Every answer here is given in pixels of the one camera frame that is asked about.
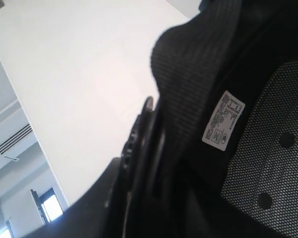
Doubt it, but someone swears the dark window frame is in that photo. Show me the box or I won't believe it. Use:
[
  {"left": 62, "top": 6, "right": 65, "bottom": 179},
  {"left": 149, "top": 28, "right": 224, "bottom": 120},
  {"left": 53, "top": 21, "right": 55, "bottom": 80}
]
[{"left": 30, "top": 188, "right": 64, "bottom": 225}]

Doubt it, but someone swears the black helmet with visor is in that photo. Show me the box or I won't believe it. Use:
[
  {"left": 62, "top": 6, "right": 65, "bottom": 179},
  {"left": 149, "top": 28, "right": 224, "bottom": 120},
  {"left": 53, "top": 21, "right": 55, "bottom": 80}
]
[{"left": 122, "top": 0, "right": 298, "bottom": 238}]

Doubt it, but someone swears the ceiling air vent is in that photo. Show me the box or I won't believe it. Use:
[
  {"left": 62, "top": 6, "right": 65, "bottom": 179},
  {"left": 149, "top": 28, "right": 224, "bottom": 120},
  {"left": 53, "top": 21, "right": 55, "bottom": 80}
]
[{"left": 0, "top": 124, "right": 36, "bottom": 162}]

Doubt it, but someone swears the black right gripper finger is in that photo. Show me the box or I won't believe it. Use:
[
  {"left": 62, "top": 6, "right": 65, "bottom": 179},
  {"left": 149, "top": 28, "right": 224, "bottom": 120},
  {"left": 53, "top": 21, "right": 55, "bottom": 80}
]
[{"left": 25, "top": 158, "right": 127, "bottom": 238}]

